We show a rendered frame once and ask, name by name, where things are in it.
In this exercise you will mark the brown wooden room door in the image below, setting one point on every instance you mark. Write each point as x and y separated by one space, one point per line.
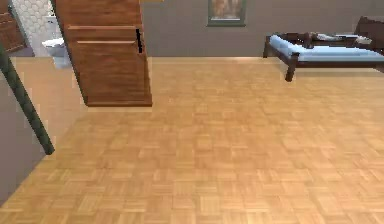
110 66

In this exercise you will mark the dark wood blue bed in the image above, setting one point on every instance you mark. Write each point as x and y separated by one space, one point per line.
326 53

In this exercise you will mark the white toilet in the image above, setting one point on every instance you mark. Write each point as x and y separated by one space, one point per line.
56 49

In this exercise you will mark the green framed wall picture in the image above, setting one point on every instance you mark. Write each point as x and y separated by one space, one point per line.
226 11

